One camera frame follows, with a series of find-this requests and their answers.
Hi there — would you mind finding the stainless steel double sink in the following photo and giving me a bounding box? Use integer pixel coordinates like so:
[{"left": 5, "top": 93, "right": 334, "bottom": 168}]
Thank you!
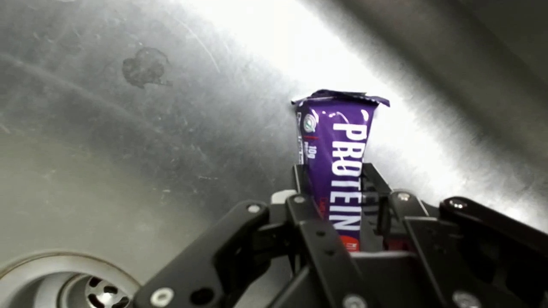
[{"left": 0, "top": 0, "right": 548, "bottom": 308}]

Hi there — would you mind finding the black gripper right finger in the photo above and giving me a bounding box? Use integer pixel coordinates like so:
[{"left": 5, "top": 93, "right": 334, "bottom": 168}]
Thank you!
[{"left": 358, "top": 161, "right": 548, "bottom": 308}]

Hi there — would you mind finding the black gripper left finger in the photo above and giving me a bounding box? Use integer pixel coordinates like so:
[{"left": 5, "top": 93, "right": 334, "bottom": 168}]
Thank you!
[{"left": 129, "top": 163, "right": 374, "bottom": 308}]

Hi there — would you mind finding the round sink drain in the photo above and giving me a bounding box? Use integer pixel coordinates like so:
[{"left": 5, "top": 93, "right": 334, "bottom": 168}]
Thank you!
[{"left": 0, "top": 250, "right": 144, "bottom": 308}]

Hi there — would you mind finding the purple protein chocolate bar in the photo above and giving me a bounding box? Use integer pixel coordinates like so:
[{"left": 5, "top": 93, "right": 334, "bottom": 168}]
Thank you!
[{"left": 290, "top": 88, "right": 392, "bottom": 254}]

